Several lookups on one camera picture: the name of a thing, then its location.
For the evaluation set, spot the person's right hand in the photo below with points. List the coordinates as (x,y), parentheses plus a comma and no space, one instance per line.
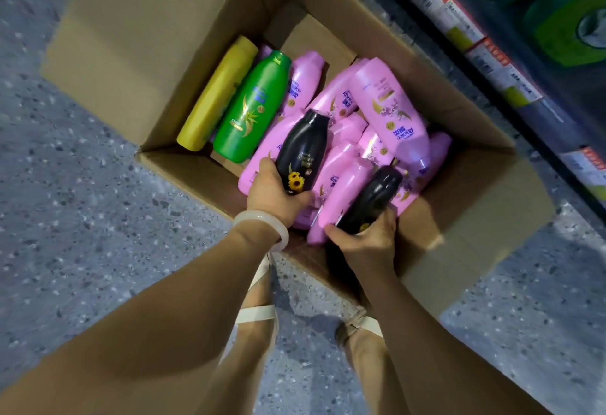
(371,244)

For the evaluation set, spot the person's left hand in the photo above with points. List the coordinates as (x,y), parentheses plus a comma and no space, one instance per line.
(267,194)

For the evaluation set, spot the person's left thumb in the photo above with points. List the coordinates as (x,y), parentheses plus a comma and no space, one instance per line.
(302,199)

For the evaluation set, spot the person's right thumb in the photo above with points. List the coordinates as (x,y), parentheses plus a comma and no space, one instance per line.
(338,233)

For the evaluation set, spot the black shampoo bottle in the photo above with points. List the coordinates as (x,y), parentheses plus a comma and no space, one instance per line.
(371,197)
(303,145)

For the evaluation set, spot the person's right forearm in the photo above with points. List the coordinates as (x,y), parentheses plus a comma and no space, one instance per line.
(426,334)

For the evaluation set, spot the person's left forearm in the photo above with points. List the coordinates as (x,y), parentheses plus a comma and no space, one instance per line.
(156,320)

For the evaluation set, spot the white jade bangle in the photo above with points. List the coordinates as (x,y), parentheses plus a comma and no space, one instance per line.
(283,230)

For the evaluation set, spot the person's right beige sandal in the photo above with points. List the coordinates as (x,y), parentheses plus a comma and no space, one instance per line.
(362,325)

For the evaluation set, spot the person's beige sandal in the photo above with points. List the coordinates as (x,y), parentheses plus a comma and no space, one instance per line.
(362,325)
(255,314)

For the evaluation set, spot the green shampoo bottle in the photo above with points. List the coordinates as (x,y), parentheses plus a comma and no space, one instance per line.
(246,111)

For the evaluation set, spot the person's left beige sandal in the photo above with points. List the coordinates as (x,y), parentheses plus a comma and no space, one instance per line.
(255,314)

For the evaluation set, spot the pile of pink shampoo bottles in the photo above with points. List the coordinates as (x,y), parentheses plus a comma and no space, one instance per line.
(388,102)

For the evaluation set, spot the yellow shampoo bottle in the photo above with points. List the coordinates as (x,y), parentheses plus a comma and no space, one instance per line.
(215,97)

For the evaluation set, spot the person's right leg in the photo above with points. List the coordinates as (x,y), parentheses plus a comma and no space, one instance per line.
(369,372)

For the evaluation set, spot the person's leg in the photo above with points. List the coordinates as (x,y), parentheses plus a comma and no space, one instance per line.
(369,372)
(251,348)

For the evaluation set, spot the person's left leg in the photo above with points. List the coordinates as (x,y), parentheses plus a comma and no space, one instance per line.
(251,348)

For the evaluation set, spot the white red shelf price label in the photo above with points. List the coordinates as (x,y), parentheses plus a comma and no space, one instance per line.
(587,173)
(504,74)
(445,7)

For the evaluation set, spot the open brown cardboard box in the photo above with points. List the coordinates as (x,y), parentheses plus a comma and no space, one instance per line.
(156,17)

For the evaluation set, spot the dark store shelf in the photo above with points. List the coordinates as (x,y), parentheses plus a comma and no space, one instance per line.
(558,116)

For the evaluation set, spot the green detergent package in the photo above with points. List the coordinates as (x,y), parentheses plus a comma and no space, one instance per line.
(563,26)

